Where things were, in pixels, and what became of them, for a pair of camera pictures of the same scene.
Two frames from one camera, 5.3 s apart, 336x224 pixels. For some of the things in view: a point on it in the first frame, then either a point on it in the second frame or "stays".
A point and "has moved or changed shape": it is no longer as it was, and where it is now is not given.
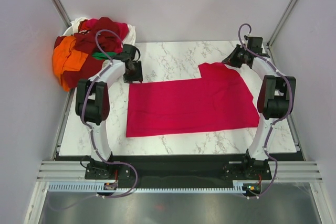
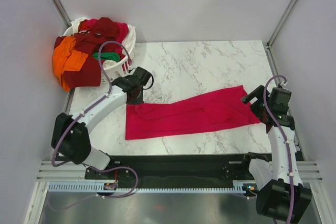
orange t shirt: (65, 59) stays
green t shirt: (101, 55) stays
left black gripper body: (133, 68) -> (139, 99)
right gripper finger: (233, 54) -> (259, 92)
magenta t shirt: (219, 100) has moved or changed shape
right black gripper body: (241, 55) -> (258, 107)
